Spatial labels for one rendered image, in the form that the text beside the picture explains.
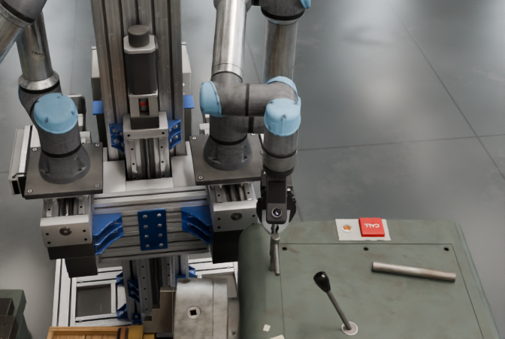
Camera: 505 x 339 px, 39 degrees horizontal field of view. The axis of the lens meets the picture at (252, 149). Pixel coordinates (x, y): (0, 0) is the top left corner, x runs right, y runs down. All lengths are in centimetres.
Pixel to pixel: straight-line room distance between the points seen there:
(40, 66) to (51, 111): 14
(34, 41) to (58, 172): 38
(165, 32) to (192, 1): 348
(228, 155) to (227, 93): 58
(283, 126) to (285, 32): 48
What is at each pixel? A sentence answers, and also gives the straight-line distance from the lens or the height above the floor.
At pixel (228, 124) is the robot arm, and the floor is 133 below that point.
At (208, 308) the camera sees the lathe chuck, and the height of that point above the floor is 124.
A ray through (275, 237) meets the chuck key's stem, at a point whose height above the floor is 137.
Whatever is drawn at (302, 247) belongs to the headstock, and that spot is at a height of 126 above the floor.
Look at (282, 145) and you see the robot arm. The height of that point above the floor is 163.
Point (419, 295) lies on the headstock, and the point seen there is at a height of 125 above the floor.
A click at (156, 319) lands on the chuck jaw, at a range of 180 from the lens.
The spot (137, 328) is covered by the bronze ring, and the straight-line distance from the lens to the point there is 182.
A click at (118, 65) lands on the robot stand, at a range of 215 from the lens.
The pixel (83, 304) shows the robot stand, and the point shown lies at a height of 21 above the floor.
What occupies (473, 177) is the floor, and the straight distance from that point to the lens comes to 414.
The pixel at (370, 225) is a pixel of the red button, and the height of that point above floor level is 127.
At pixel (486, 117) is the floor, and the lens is 464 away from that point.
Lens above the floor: 257
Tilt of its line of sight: 39 degrees down
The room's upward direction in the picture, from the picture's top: 3 degrees clockwise
